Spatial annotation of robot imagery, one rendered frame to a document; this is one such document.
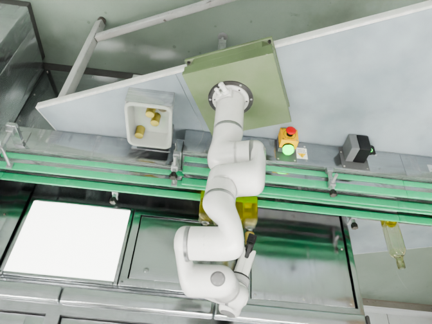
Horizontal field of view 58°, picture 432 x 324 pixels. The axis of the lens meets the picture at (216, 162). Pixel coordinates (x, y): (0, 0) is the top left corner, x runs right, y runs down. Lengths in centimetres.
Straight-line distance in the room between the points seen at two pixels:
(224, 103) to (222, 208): 44
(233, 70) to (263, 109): 20
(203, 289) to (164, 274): 53
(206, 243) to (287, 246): 80
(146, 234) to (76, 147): 45
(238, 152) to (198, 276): 36
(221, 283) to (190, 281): 8
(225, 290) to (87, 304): 66
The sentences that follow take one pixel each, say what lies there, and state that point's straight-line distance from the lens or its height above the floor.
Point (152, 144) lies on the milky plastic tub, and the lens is 157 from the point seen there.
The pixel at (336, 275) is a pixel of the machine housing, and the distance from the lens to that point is 171.
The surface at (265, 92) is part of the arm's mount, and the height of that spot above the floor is 84.
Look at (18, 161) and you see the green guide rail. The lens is 172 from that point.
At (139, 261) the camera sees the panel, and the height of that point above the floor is 122.
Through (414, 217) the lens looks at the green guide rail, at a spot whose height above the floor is 94.
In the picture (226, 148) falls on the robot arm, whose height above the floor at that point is 111.
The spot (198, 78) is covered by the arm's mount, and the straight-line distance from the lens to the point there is 131.
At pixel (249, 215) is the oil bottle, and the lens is 151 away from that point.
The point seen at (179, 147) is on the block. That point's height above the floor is 86.
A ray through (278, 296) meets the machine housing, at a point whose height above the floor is 129.
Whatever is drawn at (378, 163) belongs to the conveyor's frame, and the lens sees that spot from 170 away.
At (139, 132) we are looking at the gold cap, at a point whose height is 81.
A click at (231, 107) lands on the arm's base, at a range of 125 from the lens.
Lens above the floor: 188
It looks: 41 degrees down
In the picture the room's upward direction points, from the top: 176 degrees counter-clockwise
